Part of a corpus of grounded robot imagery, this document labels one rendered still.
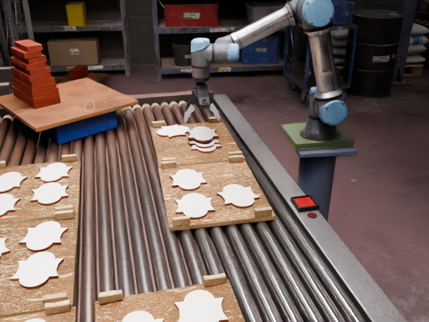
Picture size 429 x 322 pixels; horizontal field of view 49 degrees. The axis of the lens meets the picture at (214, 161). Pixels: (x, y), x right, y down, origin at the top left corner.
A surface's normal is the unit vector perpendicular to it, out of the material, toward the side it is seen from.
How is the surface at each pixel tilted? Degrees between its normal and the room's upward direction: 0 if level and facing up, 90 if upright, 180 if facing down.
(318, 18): 79
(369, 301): 0
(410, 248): 0
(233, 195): 0
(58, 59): 90
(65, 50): 90
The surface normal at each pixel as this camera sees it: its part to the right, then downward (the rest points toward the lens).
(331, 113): 0.08, 0.52
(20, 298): 0.00, -0.89
